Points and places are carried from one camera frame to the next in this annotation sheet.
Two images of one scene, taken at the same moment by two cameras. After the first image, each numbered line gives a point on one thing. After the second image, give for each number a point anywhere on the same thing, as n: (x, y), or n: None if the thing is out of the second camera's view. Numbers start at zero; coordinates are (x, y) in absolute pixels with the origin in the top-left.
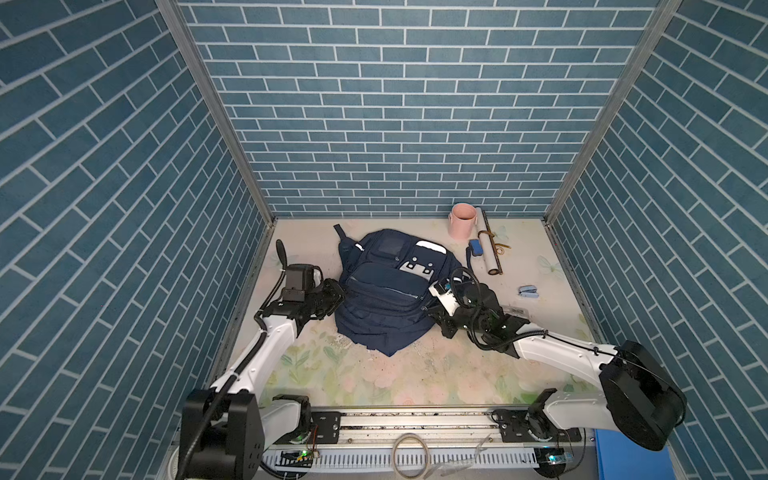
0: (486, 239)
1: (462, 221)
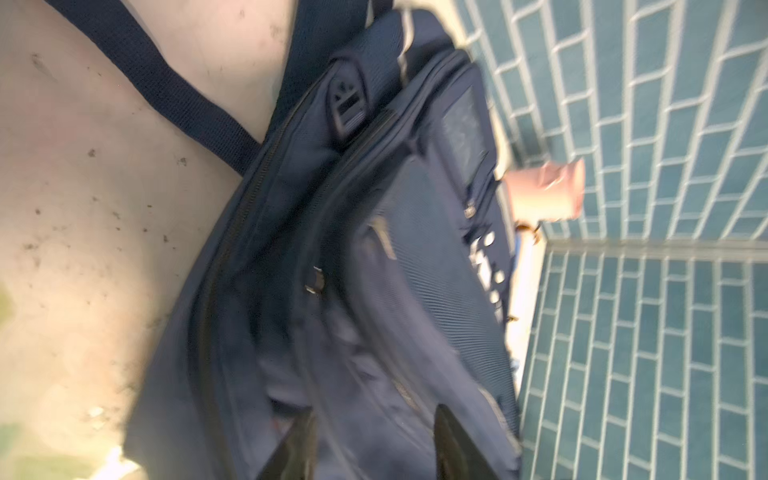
0: (528, 258)
1: (548, 192)
